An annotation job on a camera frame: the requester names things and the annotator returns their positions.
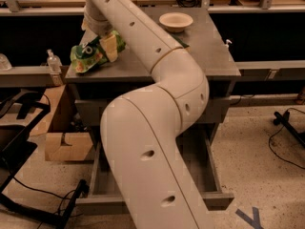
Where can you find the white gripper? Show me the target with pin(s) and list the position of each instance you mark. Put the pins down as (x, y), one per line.
(101, 27)

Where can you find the green rice chip bag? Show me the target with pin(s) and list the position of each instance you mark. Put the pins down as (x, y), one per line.
(87, 55)

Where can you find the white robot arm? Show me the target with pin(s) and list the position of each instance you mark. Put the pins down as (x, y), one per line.
(139, 128)

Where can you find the grey wooden drawer cabinet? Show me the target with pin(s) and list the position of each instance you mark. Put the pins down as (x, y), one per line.
(128, 73)

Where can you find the closed grey upper drawer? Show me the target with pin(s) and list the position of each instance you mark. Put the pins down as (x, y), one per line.
(90, 110)

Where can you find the open grey bottom drawer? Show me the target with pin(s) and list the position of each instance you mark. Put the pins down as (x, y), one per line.
(194, 145)

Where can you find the clear sanitizer pump bottle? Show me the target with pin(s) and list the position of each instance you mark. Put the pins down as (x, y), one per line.
(54, 64)

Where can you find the white paper bowl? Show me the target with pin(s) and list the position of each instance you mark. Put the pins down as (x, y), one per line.
(175, 21)

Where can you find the green and yellow sponge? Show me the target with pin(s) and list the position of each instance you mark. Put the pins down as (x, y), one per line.
(182, 43)

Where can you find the brown cardboard box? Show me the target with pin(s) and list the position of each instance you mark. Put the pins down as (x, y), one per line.
(62, 142)

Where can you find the black stand base right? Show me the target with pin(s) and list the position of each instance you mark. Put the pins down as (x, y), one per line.
(284, 120)

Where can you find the black metal cart frame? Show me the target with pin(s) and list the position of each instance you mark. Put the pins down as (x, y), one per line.
(15, 149)

